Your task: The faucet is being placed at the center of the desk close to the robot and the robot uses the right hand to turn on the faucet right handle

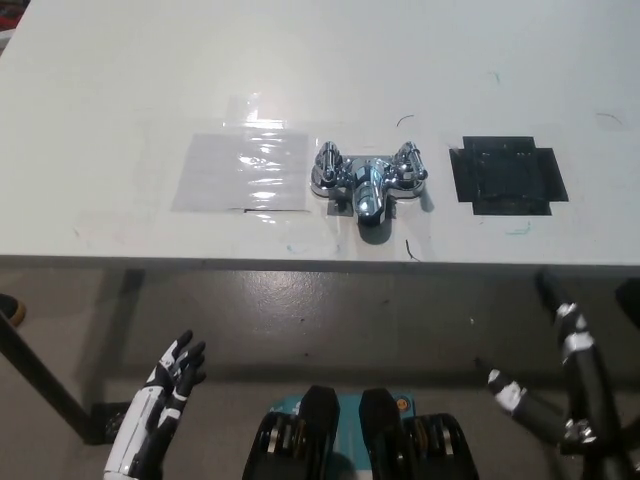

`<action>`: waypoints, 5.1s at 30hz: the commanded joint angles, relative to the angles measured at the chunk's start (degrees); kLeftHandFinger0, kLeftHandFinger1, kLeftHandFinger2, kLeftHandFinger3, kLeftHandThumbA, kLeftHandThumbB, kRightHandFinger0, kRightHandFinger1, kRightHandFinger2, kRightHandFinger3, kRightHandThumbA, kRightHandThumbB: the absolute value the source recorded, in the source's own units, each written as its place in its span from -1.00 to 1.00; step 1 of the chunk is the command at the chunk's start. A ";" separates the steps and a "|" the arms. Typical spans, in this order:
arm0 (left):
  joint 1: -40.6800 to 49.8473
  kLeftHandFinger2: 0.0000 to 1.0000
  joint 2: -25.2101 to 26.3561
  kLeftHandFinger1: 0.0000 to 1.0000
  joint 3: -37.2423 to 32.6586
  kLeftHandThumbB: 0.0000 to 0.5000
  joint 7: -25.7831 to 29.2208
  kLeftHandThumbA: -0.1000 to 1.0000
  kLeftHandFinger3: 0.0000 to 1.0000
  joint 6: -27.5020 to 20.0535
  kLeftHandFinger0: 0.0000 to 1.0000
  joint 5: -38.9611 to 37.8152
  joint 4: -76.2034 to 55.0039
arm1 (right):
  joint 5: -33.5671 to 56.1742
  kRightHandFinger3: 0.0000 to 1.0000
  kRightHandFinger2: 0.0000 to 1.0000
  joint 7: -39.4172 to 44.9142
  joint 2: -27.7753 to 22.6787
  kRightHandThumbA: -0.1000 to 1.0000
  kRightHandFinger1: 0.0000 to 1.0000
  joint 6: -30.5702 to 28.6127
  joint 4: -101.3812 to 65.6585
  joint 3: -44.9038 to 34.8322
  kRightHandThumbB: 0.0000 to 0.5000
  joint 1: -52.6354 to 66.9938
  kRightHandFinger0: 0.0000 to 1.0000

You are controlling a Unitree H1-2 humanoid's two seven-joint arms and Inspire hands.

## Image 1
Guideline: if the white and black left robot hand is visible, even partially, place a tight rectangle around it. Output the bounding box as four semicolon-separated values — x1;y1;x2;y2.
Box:
102;329;207;480

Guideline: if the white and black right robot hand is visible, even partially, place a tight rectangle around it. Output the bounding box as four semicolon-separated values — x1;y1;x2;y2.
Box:
487;272;640;480

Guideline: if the chrome faucet lever handle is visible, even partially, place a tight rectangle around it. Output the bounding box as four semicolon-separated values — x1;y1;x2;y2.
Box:
394;141;430;183
313;141;344;183

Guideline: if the chrome faucet body with spout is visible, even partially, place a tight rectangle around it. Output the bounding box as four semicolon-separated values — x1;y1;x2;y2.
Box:
308;153;429;226

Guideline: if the black table foot plate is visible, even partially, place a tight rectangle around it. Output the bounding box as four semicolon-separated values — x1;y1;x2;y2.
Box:
89;397;134;444

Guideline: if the black metal table leg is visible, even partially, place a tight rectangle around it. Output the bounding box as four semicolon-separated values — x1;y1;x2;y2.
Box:
0;308;99;445

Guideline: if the black shoe with tan sole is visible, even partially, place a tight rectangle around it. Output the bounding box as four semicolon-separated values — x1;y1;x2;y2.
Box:
0;293;27;329

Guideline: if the black tape patch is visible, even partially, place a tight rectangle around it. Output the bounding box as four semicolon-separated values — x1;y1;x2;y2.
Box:
448;135;570;217

